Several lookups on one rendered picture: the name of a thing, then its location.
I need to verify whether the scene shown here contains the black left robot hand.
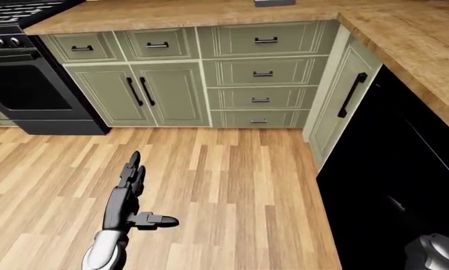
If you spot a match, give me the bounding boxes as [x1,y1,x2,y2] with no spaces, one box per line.
[102,151,180,233]

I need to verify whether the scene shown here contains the black oven door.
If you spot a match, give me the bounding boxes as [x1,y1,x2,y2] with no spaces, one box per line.
[0,47,97,122]

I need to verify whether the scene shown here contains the narrow green cabinet door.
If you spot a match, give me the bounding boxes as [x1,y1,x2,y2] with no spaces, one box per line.
[307,35,383,170]

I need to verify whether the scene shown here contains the black dishwasher door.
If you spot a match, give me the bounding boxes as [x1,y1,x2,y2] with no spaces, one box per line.
[316,64,449,270]

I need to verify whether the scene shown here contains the black stove bottom drawer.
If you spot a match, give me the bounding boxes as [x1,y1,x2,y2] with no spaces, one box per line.
[12,118,110,137]

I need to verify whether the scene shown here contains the black oven range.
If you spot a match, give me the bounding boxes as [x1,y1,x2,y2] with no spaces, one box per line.
[0,0,112,137]

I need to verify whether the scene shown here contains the small green cabinet drawer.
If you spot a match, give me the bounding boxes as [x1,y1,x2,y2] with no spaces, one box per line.
[113,27,202,62]
[40,31,127,65]

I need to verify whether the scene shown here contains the wide green cabinet drawer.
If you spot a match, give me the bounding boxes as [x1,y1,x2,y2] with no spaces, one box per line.
[206,85,319,111]
[202,55,330,88]
[196,20,340,60]
[209,109,311,129]

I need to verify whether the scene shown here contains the dark box on counter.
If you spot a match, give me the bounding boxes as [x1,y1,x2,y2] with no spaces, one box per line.
[254,0,297,8]

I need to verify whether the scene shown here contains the wooden kitchen countertop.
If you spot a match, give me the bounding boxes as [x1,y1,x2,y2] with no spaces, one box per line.
[22,0,449,141]

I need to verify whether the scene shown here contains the long black door handle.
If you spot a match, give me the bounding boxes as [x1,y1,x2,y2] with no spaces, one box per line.
[125,76,145,107]
[139,76,157,107]
[337,72,368,119]

